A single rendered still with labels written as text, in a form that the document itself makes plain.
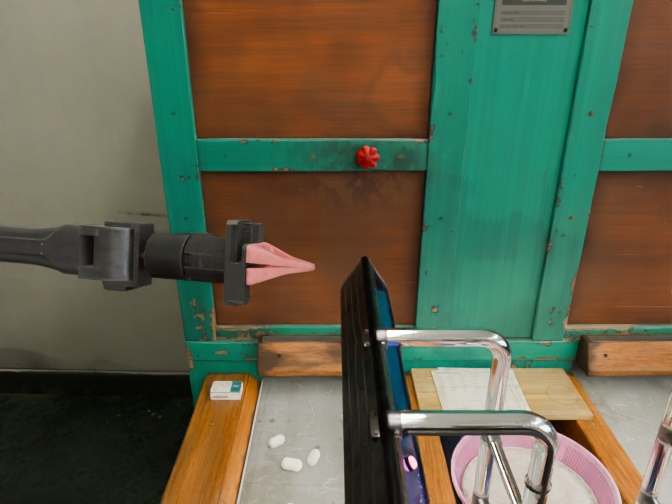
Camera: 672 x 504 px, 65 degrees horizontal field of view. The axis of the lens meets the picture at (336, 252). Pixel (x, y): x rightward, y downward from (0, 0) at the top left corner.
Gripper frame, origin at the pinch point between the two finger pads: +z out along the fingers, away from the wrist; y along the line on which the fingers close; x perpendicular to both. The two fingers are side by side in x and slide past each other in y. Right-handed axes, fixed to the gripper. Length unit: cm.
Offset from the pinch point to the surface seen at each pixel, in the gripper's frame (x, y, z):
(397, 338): -1.5, 8.0, 11.3
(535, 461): 8.4, 16.6, 26.0
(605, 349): -52, 18, 52
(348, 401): 3.4, 14.6, 6.4
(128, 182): -113, -12, -90
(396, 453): 15.2, 14.5, 12.4
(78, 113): -104, -34, -104
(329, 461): -28.9, 38.1, 0.0
